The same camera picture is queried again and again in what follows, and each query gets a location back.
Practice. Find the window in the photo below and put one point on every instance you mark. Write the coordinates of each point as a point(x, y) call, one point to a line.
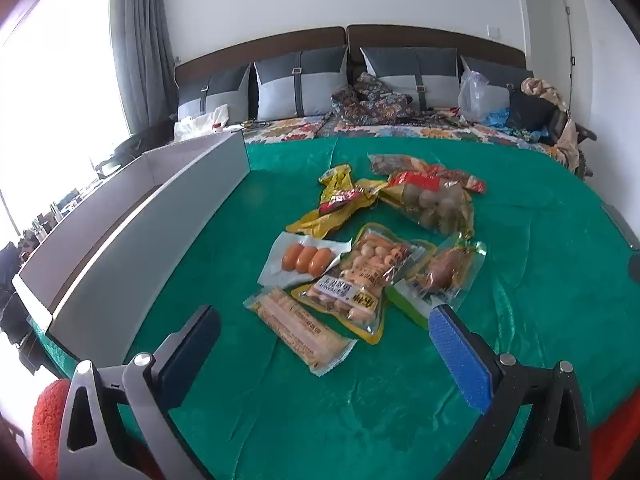
point(55, 85)

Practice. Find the clear plastic bag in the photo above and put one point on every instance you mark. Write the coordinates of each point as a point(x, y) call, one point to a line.
point(472, 97)

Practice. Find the beige patterned clothing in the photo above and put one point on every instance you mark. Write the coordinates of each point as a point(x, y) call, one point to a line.
point(542, 87)

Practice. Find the long clear sausage stick packet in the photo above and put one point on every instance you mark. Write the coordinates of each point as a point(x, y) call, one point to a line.
point(300, 327)

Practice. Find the white box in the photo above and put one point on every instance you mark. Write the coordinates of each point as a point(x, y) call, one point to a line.
point(150, 240)

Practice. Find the white sausage packet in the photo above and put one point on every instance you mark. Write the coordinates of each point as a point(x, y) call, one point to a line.
point(305, 257)

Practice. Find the quail egg snack packet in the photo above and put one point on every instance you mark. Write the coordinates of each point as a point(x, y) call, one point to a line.
point(365, 270)

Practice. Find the white plastic bag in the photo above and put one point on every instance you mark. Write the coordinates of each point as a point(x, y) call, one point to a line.
point(200, 122)

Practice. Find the white wall switch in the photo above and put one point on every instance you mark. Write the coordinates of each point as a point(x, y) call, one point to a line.
point(493, 30)

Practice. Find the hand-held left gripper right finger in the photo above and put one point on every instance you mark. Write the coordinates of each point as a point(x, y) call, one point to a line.
point(457, 355)

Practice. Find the green chicken leg packet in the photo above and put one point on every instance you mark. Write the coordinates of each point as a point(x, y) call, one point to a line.
point(445, 270)

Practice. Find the grey curtain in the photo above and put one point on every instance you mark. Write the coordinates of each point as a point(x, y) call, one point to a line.
point(140, 35)

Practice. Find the orange fluffy cloth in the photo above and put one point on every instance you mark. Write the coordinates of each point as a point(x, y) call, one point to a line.
point(50, 425)

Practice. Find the dark brown snack packet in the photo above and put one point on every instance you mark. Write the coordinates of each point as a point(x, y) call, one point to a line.
point(387, 162)

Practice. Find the dark floral clothing pile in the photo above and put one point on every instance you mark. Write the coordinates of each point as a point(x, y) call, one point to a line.
point(370, 100)

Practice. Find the green blanket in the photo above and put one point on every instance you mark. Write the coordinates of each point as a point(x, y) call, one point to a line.
point(525, 260)

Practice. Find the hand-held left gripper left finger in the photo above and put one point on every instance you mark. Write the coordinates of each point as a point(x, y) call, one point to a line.
point(192, 355)

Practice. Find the dark chair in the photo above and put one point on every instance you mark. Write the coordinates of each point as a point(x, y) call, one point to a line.
point(125, 152)

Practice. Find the black bag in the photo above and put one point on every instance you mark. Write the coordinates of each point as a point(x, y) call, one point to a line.
point(532, 110)

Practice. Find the yellow snack packet red label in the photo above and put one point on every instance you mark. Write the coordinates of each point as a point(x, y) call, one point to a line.
point(320, 217)

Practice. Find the brown headboard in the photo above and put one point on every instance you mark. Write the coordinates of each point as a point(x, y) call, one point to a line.
point(300, 40)

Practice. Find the blue plastic bag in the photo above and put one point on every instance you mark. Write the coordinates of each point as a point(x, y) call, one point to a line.
point(497, 117)

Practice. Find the grey two-tone pillow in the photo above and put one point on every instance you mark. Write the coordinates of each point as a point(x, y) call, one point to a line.
point(300, 80)
point(410, 72)
point(500, 77)
point(215, 92)

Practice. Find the meatball packet red label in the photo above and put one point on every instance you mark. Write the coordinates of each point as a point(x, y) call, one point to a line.
point(430, 202)

